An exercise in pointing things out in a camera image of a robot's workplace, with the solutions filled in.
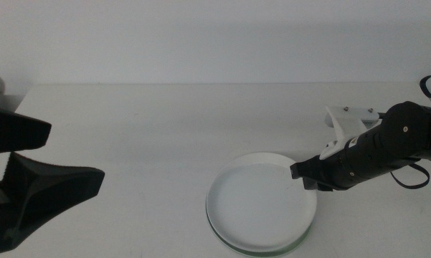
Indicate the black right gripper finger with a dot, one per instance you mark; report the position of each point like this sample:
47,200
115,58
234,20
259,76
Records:
317,184
306,169

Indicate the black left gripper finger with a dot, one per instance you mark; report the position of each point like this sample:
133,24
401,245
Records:
18,130
50,186

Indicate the white shallow bowl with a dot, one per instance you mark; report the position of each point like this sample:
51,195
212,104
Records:
258,204

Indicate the mint green shallow bowl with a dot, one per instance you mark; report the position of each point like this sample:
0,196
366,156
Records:
258,254

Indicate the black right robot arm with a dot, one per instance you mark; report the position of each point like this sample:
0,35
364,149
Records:
408,129

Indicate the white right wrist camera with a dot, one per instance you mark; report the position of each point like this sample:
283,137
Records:
346,125

